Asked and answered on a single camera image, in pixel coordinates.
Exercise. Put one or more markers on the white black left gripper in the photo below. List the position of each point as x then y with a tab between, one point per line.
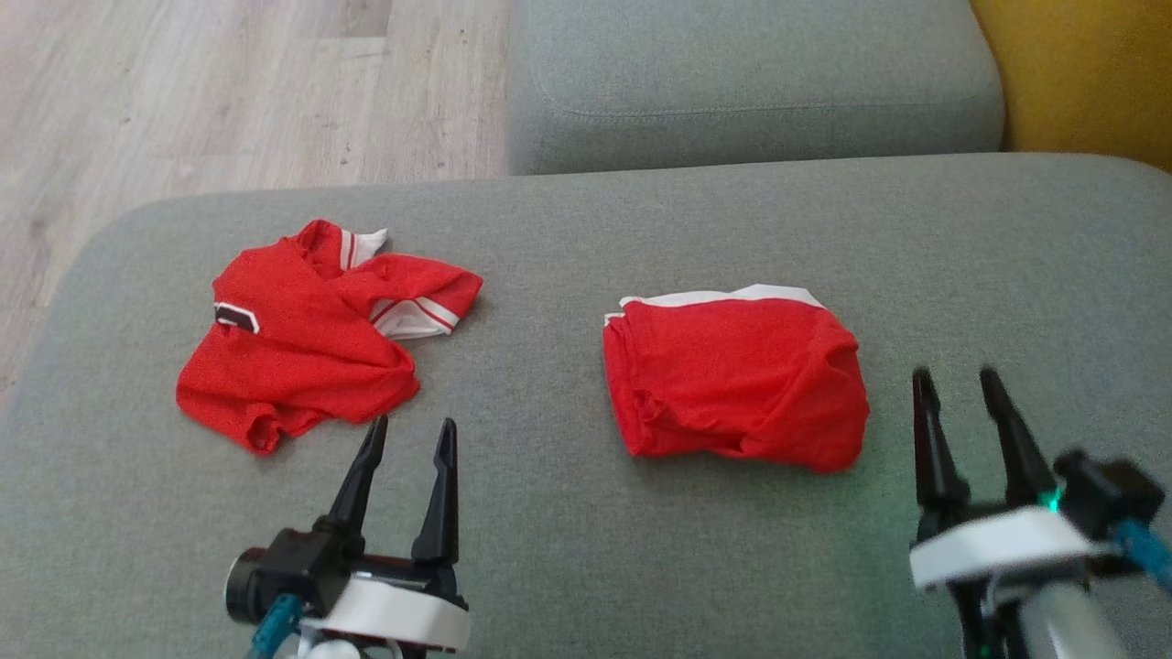
394	613

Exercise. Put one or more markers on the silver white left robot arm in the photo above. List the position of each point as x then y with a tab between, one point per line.
352	652

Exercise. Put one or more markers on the yellow cushion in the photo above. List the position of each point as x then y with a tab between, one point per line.
1090	73

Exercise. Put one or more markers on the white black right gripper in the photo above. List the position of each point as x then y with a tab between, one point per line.
998	545

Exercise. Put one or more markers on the grey sofa seat cushion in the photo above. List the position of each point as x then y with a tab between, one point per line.
586	549

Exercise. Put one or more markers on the red shorts white trim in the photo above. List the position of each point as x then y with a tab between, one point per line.
732	384

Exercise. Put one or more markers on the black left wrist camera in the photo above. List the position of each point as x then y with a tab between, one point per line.
284	572

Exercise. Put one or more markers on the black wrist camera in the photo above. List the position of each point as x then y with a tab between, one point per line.
284	572
1108	494

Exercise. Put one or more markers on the red basketball jersey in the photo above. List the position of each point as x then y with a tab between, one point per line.
293	357

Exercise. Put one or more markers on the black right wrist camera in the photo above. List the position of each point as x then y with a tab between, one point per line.
1108	494

